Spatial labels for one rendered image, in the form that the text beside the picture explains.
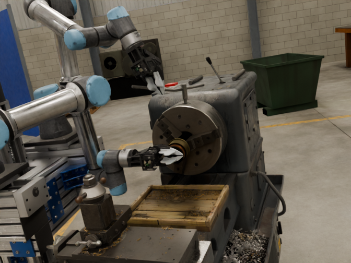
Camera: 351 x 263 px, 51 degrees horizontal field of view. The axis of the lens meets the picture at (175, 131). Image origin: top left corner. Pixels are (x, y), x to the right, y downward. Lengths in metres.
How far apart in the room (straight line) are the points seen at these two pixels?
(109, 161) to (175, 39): 10.09
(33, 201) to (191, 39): 10.35
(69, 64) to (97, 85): 0.43
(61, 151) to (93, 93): 0.47
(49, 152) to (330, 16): 10.73
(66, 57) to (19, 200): 0.76
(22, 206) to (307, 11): 10.96
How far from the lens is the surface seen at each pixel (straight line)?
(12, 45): 6.47
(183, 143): 1.47
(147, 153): 1.41
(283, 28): 11.63
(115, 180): 1.55
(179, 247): 1.06
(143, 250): 1.08
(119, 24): 1.43
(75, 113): 1.56
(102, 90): 1.43
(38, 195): 1.38
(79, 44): 1.43
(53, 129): 1.77
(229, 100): 1.65
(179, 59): 11.51
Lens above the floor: 1.53
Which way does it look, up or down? 15 degrees down
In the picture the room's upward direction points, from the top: 10 degrees counter-clockwise
